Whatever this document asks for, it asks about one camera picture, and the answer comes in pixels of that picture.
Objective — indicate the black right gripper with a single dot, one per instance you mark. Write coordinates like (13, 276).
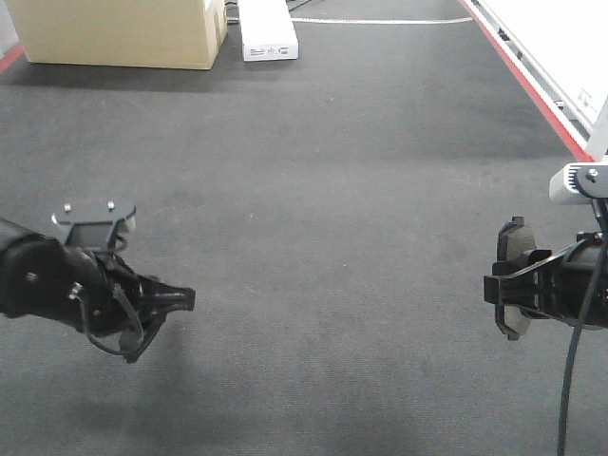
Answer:
(567, 272)

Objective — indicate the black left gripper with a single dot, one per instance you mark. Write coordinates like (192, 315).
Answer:
(106, 294)

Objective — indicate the grey brake pad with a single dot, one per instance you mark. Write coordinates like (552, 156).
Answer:
(514, 239)

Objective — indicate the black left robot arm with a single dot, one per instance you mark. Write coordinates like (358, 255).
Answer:
(37, 274)

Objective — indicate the white board with red edge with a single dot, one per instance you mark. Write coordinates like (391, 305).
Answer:
(557, 50)

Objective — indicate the brown cardboard box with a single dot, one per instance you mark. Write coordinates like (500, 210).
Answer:
(159, 34)

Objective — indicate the long white carton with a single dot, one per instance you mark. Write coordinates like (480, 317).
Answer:
(267, 31)

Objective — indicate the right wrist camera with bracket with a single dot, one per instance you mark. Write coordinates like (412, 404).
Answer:
(582, 183)

